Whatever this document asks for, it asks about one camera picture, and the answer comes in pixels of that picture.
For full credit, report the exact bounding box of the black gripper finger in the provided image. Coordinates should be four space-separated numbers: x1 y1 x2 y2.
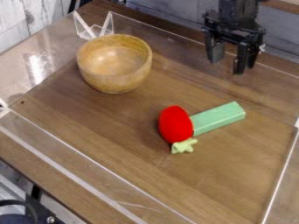
233 42 258 75
204 32 224 63

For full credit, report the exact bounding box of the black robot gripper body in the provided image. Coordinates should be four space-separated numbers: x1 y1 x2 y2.
201 10 265 52

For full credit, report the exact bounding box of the green rectangular block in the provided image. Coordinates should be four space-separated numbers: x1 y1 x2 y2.
190 101 246 136

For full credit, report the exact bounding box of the brown wooden bowl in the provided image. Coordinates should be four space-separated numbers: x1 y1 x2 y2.
75 34 153 94

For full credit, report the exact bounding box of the red plush strawberry toy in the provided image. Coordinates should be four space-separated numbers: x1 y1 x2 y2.
157 105 197 154

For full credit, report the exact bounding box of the clear acrylic table enclosure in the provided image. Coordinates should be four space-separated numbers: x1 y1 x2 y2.
0 11 299 224

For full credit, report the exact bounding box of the black metal bracket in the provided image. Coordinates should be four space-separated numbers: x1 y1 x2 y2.
23 185 65 224

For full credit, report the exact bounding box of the black cable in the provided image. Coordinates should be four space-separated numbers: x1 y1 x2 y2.
0 199 38 224

